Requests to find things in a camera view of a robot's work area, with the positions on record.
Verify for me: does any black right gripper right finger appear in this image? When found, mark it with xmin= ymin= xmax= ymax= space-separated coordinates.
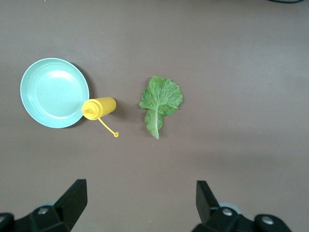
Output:
xmin=192 ymin=180 xmax=294 ymax=232

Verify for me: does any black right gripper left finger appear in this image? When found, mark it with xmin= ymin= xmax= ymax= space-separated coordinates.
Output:
xmin=0 ymin=178 xmax=88 ymax=232

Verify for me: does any green lettuce leaf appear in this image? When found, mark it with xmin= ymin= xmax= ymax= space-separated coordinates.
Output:
xmin=139 ymin=75 xmax=184 ymax=140

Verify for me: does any mint green plate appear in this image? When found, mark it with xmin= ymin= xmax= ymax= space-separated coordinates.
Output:
xmin=20 ymin=57 xmax=90 ymax=129

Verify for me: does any yellow mustard squeeze bottle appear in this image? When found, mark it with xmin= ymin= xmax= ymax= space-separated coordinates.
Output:
xmin=81 ymin=96 xmax=120 ymax=138

